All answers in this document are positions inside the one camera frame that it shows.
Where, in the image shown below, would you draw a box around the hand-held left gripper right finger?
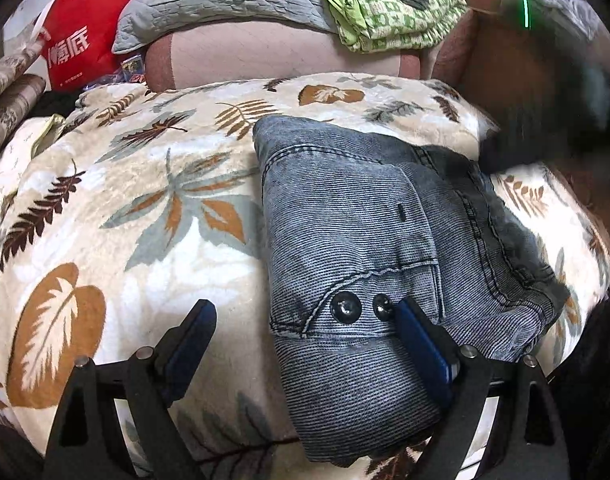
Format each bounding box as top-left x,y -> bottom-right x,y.
393,297 -> 572,480

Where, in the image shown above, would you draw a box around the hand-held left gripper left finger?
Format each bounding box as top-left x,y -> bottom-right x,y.
42,298 -> 218,480

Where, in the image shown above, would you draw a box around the blue denim pants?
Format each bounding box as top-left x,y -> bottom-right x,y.
252,114 -> 572,469

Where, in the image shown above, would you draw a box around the leaf print blanket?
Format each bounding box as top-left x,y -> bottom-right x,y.
0,72 -> 610,480

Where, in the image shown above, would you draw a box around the grey crumpled cloth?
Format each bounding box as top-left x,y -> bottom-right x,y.
537,0 -> 606,28

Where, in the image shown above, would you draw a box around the green patterned blanket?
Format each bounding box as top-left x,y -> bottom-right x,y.
292,0 -> 468,54

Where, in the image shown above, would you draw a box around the white patterned pillow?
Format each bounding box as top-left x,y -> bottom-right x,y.
0,114 -> 66,211

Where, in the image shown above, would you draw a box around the pink bolster cushion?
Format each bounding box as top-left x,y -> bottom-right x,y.
145,19 -> 422,94

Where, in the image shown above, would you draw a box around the colourful snack packets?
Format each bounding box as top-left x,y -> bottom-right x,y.
119,54 -> 150,87

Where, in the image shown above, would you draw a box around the floral patterned curtain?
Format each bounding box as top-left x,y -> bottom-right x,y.
0,35 -> 49,152

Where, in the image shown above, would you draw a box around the red shopping bag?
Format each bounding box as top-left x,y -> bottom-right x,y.
37,0 -> 136,94

